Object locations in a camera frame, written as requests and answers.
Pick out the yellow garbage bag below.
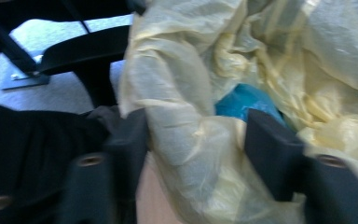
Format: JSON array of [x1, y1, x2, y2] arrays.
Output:
[[117, 0, 358, 224]]

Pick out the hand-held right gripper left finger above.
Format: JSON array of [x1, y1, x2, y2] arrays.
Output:
[[55, 107, 151, 224]]

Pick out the blue crumpled plastic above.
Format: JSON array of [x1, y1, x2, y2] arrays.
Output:
[[213, 82, 289, 128]]

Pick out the black trash bin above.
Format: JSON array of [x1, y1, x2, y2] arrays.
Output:
[[0, 99, 122, 224]]

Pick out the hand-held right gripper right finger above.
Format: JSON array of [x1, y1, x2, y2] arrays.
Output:
[[243, 107, 358, 224]]

